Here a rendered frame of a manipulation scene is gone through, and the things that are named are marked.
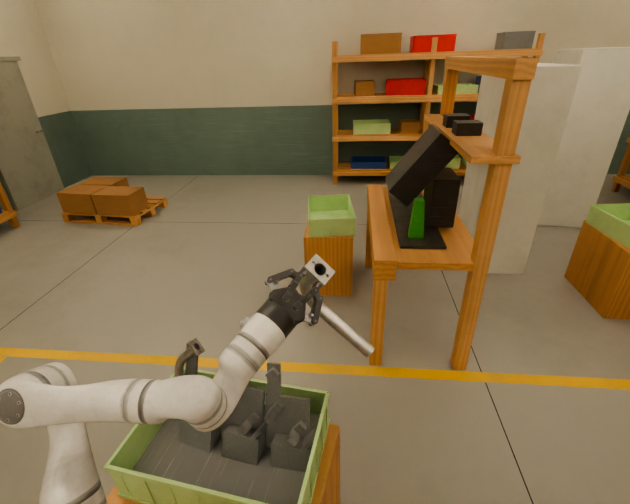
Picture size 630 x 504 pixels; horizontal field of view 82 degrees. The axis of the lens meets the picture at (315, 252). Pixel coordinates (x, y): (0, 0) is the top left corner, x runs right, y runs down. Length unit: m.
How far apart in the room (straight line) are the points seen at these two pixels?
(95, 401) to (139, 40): 7.30
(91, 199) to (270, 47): 3.71
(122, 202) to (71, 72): 3.49
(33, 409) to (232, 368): 0.33
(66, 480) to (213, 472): 0.66
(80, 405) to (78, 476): 0.15
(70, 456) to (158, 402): 0.24
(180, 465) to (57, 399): 0.78
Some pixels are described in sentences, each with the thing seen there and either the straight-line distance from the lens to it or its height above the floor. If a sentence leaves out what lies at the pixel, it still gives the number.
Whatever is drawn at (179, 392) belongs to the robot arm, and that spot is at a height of 1.58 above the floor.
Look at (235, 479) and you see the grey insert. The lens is 1.40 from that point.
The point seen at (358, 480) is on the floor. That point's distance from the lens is 2.34.
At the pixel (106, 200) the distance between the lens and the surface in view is 5.81.
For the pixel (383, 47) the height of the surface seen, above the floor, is 2.10.
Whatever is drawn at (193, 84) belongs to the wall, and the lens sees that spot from 7.43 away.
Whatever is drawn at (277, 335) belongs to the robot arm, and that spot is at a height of 1.60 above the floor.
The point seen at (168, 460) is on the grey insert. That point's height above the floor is 0.85.
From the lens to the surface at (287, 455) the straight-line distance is 1.36.
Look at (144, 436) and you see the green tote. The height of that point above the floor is 0.89.
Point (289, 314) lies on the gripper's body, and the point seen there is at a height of 1.62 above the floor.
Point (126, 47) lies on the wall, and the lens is 7.90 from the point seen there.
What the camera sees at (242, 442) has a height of 0.91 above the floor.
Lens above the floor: 2.04
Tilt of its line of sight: 28 degrees down
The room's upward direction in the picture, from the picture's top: 2 degrees counter-clockwise
